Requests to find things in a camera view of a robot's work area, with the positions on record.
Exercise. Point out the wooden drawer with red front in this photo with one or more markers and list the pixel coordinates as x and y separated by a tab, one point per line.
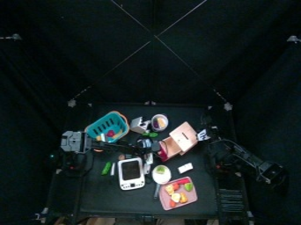
162	150

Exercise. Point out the light wooden drawer cabinet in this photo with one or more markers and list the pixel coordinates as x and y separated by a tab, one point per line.
183	136

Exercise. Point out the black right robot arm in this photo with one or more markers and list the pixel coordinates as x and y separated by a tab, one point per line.
250	159

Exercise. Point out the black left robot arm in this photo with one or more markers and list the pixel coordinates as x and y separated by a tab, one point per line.
73	140

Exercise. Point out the white rounded toy piece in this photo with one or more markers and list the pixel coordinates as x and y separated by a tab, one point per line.
147	169

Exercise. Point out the green toy food piece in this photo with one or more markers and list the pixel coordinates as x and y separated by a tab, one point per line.
159	169

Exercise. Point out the white toy kitchen scale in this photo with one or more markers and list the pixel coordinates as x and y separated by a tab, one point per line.
131	172

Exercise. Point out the white round bowl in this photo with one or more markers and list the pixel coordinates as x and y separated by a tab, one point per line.
160	176

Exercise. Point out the small brown toy piece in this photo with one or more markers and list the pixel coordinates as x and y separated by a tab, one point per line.
120	157

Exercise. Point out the bright green toy vegetable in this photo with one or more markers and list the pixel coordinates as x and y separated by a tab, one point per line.
152	134

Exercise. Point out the dark green toy vegetable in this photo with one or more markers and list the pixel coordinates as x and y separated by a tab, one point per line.
144	134

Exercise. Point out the white rectangular block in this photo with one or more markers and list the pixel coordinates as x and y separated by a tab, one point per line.
184	168

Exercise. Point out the white toy knife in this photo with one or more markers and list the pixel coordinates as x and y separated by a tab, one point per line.
112	169

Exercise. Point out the small yellow toy food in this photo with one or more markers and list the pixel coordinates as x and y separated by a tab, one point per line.
118	135

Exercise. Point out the green marker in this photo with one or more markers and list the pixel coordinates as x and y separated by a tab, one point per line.
106	168

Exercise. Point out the long red toy food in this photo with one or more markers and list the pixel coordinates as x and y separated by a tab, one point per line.
182	181

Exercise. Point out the pale yellow toy food piece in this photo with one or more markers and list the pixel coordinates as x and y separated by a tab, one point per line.
160	122

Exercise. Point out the red toy food piece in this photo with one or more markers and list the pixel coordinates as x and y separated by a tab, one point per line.
176	186
172	203

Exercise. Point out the white toy toaster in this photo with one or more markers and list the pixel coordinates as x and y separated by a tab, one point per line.
139	124

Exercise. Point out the purple toy food piece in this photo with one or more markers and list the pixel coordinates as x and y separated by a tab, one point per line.
155	123

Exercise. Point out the small white bowl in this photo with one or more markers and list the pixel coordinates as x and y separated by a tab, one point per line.
159	115

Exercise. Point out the dark red toy food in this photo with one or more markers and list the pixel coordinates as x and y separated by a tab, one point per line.
111	133

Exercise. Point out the light green toy food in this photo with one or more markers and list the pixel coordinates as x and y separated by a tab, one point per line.
189	186

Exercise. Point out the small white toy piece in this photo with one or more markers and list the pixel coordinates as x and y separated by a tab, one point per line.
102	137

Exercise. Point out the white and yellow toy egg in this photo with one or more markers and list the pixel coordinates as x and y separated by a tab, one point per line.
175	197

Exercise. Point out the small orange toy piece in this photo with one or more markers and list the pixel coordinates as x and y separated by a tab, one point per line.
98	137

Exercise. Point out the orange toy food piece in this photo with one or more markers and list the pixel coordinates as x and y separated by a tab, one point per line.
182	198

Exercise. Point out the pink rectangular tray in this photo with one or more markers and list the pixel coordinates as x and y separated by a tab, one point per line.
183	205

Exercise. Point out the white text label sticker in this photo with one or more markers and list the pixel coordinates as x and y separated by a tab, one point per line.
230	200

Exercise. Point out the black backdrop cloth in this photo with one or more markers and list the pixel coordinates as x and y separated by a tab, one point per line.
59	58

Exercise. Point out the grey frame corner bracket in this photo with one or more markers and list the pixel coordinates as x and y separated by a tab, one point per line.
71	103
293	38
15	37
227	106

